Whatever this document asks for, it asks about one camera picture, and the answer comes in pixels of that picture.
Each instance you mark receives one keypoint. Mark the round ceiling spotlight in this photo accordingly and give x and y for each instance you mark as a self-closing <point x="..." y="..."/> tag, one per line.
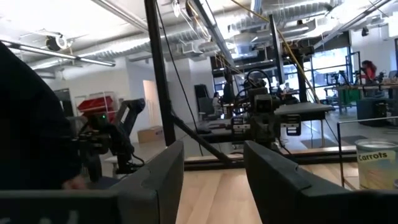
<point x="56" y="43"/>

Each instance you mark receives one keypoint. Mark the green storage bins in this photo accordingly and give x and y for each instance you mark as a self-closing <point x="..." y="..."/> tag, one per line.
<point x="349" y="97"/>

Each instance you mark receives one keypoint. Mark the pale blue carrots can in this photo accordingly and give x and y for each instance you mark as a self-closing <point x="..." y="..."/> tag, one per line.
<point x="376" y="168"/>

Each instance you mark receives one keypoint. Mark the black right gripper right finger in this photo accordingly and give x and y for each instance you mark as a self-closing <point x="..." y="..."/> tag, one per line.
<point x="295" y="205"/>

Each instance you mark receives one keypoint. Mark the silver ventilation duct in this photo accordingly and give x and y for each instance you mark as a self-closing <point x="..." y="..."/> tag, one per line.
<point x="140" y="46"/>

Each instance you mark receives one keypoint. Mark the person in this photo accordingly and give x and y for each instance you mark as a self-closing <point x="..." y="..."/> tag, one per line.
<point x="216" y="102"/>
<point x="369" y="73"/>
<point x="31" y="124"/>

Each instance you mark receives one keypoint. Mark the overhead led light bar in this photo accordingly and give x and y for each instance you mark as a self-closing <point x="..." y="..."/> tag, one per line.
<point x="214" y="31"/>

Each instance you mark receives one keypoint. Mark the red storage bins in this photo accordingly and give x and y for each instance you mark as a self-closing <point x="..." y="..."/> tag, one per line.
<point x="96" y="105"/>

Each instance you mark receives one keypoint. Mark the black aluminium rig frame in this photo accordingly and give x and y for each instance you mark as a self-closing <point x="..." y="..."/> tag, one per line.
<point x="158" y="77"/>

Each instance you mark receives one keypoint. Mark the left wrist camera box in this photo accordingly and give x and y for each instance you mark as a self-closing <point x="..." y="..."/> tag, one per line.
<point x="263" y="104"/>

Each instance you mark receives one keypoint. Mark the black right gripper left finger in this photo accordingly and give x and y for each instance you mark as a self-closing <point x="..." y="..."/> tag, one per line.
<point x="140" y="199"/>

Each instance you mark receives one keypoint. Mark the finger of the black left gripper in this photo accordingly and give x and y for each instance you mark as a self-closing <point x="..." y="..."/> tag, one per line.
<point x="292" y="124"/>
<point x="240" y="126"/>

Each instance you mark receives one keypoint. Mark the dark cabinet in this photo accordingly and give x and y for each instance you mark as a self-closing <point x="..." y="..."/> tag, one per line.
<point x="373" y="110"/>

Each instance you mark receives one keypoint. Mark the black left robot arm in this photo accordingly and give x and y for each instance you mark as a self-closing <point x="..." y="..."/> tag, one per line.
<point x="253" y="88"/>

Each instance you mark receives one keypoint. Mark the cardboard box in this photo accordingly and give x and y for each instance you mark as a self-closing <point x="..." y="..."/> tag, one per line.
<point x="150" y="135"/>

